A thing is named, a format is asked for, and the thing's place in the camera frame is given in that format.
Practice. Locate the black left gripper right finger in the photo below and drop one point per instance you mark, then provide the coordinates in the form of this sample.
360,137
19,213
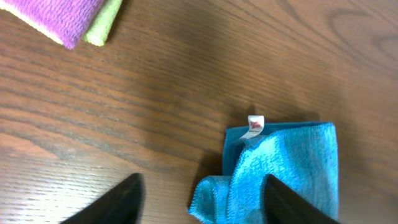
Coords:
281,205

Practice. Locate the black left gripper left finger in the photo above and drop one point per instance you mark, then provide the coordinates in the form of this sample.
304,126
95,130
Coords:
123,204

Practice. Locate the blue microfiber cloth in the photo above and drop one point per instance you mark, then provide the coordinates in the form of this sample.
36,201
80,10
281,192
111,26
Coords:
303,156

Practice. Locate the white cloth label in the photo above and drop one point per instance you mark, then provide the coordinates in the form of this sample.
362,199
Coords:
256,126

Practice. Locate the green folded cloth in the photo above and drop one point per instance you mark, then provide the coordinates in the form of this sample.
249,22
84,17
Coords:
101,24

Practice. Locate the folded purple cloth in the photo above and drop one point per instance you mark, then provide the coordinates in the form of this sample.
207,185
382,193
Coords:
64,21

